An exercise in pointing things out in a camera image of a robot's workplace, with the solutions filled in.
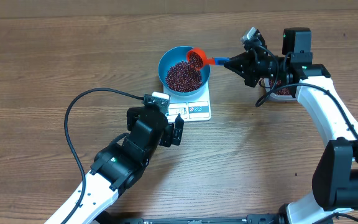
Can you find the red scoop with blue handle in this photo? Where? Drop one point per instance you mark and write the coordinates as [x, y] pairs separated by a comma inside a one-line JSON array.
[[197, 59]]

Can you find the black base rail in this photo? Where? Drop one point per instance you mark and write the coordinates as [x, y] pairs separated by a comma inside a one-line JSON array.
[[106, 218]]

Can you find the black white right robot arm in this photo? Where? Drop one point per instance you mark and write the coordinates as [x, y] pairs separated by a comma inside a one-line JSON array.
[[334, 191]]

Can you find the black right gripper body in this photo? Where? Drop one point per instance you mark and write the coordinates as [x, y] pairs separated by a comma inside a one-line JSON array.
[[269, 70]]

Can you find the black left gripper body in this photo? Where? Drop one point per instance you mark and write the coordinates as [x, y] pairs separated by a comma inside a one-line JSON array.
[[167, 138]]

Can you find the red beans in bowl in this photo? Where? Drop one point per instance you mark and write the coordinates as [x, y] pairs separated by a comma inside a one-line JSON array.
[[182, 77]]

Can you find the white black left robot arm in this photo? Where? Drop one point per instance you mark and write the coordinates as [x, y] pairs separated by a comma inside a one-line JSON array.
[[120, 165]]

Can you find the white digital kitchen scale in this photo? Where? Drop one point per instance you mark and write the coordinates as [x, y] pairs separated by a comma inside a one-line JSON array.
[[196, 107]]

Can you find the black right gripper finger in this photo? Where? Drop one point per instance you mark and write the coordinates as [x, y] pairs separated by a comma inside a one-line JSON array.
[[239, 70], [241, 60]]

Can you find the clear plastic container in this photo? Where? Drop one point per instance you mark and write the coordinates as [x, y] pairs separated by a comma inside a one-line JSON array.
[[273, 96]]

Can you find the blue bowl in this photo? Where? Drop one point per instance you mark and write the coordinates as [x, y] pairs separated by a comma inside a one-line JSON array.
[[173, 56]]

